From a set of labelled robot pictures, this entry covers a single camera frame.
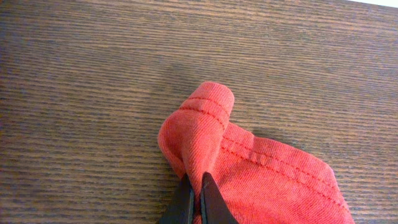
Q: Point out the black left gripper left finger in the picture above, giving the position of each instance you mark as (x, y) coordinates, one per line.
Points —
(181, 208)

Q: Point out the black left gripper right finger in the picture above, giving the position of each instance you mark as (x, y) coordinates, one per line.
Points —
(214, 209)

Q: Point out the orange red printed t-shirt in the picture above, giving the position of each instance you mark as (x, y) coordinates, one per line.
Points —
(261, 180)

